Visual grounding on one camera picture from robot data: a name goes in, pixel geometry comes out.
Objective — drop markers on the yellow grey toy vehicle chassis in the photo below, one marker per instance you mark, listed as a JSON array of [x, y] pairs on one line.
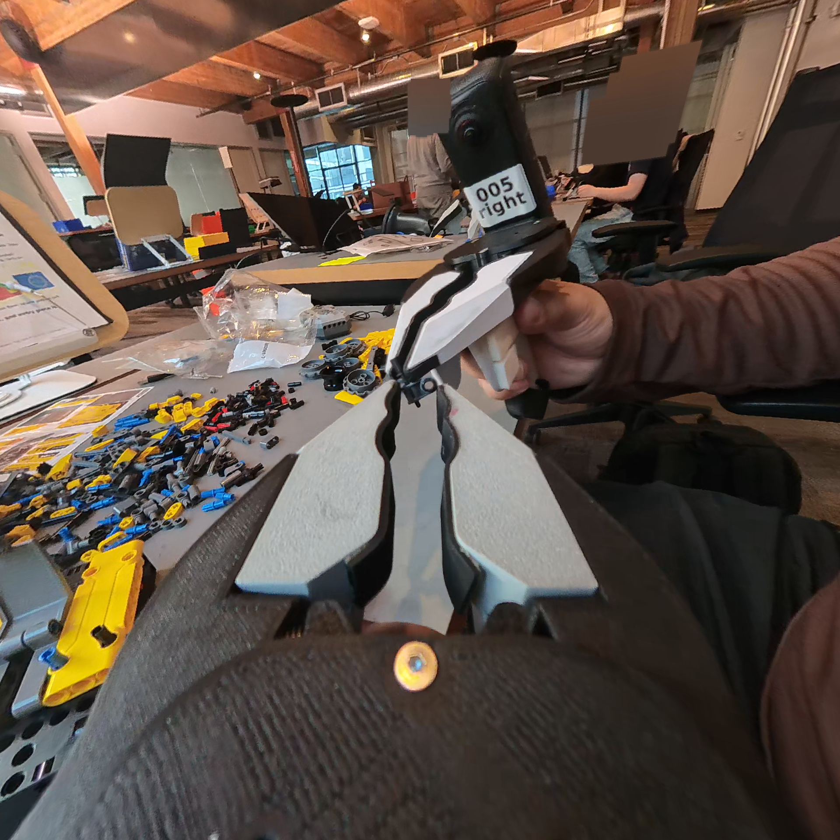
[[380, 338]]

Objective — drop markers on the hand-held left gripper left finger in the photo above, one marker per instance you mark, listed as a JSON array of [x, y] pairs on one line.
[[321, 518]]

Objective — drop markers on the white stand base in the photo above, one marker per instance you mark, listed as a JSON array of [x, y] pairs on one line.
[[39, 394]]

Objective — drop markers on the grey desk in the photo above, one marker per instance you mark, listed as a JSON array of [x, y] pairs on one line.
[[315, 420]]

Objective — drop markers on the black computer monitor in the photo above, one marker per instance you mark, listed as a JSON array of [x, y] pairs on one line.
[[295, 220]]

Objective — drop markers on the black disc lamp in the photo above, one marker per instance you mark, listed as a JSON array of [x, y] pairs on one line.
[[495, 49]]

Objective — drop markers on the black office chair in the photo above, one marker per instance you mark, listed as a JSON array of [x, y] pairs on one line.
[[692, 170], [781, 184]]

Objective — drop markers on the bright window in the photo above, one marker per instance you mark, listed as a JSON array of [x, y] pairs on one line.
[[338, 167]]

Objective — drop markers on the black rubber tyre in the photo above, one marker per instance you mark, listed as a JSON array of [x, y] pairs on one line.
[[331, 379]]

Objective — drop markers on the person's black trousers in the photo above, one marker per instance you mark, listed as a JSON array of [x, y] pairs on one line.
[[689, 558]]

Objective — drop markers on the flat clear plastic bag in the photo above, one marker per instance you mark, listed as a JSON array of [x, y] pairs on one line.
[[177, 358]]

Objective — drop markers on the person's right hand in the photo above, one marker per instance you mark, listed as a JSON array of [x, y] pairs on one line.
[[571, 328]]

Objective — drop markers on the small clear parts bag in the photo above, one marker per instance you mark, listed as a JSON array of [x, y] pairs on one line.
[[269, 315]]

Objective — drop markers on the yellow paper note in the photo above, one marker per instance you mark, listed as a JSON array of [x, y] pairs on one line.
[[341, 260]]

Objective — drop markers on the pile of small building pieces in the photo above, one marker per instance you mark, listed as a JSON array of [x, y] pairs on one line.
[[131, 459]]

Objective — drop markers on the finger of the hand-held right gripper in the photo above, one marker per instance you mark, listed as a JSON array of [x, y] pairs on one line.
[[420, 308], [472, 315]]

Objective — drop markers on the grey motor block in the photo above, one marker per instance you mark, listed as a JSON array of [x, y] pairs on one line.
[[325, 321]]

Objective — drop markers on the grey holed connector piece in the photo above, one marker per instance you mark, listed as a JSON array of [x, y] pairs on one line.
[[420, 392]]

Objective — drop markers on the person's right forearm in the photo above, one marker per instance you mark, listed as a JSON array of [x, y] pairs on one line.
[[722, 321]]

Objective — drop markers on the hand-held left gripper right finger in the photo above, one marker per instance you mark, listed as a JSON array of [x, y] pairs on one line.
[[518, 525]]

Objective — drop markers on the black block with yellow beams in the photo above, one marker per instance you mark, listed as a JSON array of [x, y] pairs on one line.
[[98, 610]]

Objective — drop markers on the loose white papers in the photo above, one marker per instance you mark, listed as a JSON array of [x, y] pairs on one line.
[[394, 245]]

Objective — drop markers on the long wood edged table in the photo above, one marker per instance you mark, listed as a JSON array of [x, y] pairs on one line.
[[361, 272]]

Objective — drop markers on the yellow printed picture sheet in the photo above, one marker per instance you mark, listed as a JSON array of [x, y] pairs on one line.
[[65, 426]]

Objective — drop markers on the ceiling spot lamp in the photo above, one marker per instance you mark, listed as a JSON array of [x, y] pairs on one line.
[[365, 34]]

